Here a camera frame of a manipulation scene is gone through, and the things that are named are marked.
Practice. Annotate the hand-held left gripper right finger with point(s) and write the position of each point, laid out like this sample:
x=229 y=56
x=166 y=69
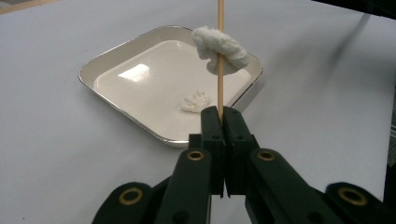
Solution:
x=236 y=161

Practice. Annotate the white tray with metallic rim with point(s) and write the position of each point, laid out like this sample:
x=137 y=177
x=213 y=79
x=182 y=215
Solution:
x=149 y=93

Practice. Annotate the thin wooden skewer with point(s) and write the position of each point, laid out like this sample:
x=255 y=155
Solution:
x=220 y=90

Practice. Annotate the white fluffy lump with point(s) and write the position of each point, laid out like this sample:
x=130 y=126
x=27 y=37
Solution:
x=195 y=102
x=233 y=51
x=213 y=67

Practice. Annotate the dark object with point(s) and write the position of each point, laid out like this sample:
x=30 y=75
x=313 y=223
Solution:
x=367 y=6

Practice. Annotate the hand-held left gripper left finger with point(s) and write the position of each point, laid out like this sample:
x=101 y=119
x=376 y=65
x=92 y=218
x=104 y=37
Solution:
x=214 y=161

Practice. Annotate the light wooden strip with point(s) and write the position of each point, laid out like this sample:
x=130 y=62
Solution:
x=18 y=6

